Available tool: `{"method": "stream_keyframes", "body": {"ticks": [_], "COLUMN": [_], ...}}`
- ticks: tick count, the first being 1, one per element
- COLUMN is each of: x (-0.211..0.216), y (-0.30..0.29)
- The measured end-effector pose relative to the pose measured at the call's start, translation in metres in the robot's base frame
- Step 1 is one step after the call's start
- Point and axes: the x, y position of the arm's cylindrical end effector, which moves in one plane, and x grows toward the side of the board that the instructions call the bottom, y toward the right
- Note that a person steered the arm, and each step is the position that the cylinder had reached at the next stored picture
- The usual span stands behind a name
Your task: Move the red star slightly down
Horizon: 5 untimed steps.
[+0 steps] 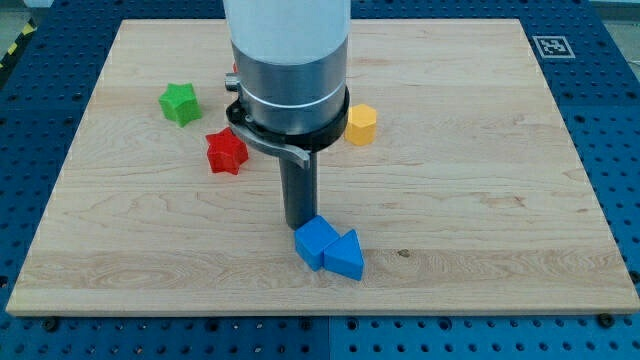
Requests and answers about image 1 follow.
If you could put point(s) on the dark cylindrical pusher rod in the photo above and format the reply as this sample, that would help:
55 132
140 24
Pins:
299 188

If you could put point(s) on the black flange with metal bracket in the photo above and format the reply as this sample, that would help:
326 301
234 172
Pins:
294 148

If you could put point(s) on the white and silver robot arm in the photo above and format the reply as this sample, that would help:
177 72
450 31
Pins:
293 99

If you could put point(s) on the red star block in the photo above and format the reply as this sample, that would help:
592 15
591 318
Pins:
226 152

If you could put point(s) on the green star block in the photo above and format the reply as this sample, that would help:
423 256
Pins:
179 104

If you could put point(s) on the blue cube block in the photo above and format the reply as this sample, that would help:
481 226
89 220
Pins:
312 238

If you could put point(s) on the yellow hexagon block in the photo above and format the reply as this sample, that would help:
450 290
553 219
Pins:
361 125

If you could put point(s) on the blue triangle block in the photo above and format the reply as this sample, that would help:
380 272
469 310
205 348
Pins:
344 256

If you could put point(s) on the light wooden board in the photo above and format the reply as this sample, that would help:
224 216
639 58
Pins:
471 200

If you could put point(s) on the white fiducial marker tag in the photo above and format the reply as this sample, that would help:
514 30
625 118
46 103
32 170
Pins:
553 47

